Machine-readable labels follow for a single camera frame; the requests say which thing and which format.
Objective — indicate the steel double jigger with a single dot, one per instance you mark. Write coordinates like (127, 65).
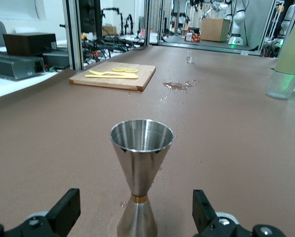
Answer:
(140, 172)

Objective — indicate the wooden cutting board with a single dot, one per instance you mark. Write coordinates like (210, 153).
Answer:
(127, 82)

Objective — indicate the dark brown box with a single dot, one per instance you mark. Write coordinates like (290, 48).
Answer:
(29, 44)

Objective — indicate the small clear glass cup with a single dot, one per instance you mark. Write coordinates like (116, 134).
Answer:
(190, 58)

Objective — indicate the yellow plastic knife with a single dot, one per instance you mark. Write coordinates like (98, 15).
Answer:
(113, 76)

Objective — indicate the aluminium frame post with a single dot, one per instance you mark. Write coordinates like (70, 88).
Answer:
(146, 22)
(74, 34)
(268, 27)

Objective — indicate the white lab robot arm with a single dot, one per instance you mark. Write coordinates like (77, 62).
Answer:
(237, 22)

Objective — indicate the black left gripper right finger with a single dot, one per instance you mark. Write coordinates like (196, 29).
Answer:
(204, 212)

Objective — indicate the black articulated stand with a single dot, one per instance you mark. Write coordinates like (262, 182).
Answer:
(122, 24)
(110, 10)
(131, 24)

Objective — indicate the red printed box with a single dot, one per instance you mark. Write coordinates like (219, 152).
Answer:
(192, 37)

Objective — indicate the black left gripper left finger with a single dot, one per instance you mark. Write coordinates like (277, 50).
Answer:
(63, 212)

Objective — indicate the cardboard box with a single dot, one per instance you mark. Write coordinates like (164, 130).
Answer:
(109, 30)

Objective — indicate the green sleeved glass bottle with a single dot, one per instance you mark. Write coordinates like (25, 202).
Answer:
(290, 54)

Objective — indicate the black monitor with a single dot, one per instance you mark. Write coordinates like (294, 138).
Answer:
(88, 14)

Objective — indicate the dark grey device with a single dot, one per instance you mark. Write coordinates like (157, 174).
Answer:
(56, 58)

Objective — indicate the grey power supply unit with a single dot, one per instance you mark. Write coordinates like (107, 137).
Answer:
(11, 65)

